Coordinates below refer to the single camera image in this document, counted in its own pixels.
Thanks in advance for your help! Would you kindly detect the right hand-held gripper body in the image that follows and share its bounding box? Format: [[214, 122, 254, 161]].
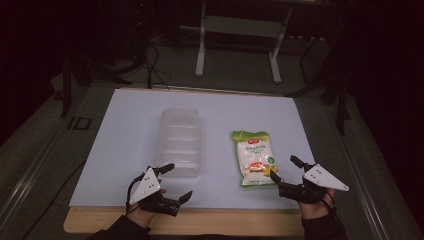
[[278, 162, 351, 205]]

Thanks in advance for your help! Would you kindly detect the white table mat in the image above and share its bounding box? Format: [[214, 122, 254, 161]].
[[68, 87, 316, 211]]

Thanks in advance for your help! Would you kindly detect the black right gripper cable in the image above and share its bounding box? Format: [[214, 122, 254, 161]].
[[320, 191, 338, 212]]

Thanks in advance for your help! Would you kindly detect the person's right hand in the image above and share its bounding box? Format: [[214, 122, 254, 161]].
[[297, 187, 337, 221]]

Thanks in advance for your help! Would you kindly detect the white metal stand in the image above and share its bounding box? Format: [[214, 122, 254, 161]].
[[194, 0, 295, 85]]

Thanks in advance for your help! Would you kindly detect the black metal stand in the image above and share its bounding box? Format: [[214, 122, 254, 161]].
[[283, 31, 353, 137], [59, 49, 133, 118]]

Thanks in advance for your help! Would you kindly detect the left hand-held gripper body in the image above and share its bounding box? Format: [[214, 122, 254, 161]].
[[128, 166, 183, 217]]

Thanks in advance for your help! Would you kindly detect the clear plastic container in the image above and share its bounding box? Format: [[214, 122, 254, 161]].
[[154, 107, 203, 180]]

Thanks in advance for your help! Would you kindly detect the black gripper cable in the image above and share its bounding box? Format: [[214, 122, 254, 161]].
[[320, 191, 338, 212], [125, 174, 148, 215]]

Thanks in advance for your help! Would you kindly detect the metal floor rail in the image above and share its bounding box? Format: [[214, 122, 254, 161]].
[[0, 114, 69, 231], [322, 98, 393, 240]]

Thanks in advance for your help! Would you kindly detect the green and white snack packet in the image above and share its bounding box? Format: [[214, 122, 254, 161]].
[[231, 130, 280, 189]]

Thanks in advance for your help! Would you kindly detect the person's left hand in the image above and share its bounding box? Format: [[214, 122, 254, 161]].
[[127, 188, 168, 231]]

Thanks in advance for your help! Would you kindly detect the black floor cable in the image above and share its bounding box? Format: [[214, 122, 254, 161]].
[[142, 42, 173, 91]]

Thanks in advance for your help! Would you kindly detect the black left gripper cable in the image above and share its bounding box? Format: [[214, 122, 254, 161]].
[[125, 174, 148, 215]]

